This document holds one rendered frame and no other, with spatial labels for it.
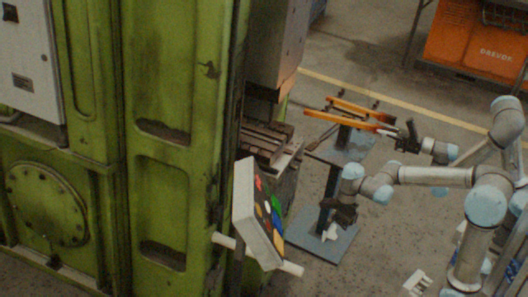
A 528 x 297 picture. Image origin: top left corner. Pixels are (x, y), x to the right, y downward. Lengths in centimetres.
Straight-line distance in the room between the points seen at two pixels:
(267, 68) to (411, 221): 201
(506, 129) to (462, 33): 353
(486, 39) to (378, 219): 263
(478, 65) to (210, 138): 414
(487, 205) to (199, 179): 114
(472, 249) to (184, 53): 124
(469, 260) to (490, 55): 406
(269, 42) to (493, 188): 98
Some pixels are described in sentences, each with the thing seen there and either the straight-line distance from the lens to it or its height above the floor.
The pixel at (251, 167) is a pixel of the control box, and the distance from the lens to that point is 203.
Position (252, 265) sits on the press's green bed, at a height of 28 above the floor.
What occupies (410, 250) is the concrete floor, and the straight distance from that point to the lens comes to 364.
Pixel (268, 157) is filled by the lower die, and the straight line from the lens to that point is 245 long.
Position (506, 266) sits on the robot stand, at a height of 94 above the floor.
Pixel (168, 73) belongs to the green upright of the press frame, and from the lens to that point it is 216.
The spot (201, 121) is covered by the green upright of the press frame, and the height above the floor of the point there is 128.
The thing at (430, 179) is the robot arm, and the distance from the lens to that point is 198.
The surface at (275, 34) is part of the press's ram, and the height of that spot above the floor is 160.
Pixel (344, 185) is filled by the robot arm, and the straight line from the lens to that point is 199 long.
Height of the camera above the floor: 244
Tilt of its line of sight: 35 degrees down
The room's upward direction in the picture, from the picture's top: 7 degrees clockwise
